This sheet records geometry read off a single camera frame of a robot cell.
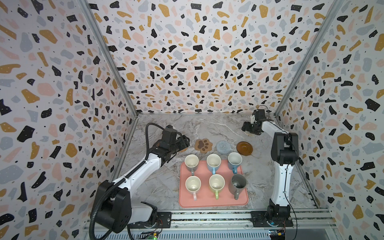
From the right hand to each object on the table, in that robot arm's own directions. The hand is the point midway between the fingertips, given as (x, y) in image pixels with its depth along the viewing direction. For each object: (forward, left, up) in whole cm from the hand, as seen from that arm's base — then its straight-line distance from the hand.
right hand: (246, 125), depth 109 cm
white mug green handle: (-42, +23, -2) cm, 48 cm away
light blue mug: (-28, +12, -1) cm, 30 cm away
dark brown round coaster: (-16, +3, -5) cm, 17 cm away
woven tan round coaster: (-32, +41, +17) cm, 55 cm away
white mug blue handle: (-28, +25, -2) cm, 38 cm away
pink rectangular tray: (-49, +30, -4) cm, 57 cm away
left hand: (-23, +40, +15) cm, 49 cm away
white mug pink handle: (-43, +37, -2) cm, 56 cm away
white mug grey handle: (-30, +38, +1) cm, 49 cm away
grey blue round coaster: (-16, +17, -5) cm, 24 cm away
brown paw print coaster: (-15, +31, -4) cm, 35 cm away
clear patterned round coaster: (-7, 0, -1) cm, 7 cm away
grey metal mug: (-42, +12, -2) cm, 44 cm away
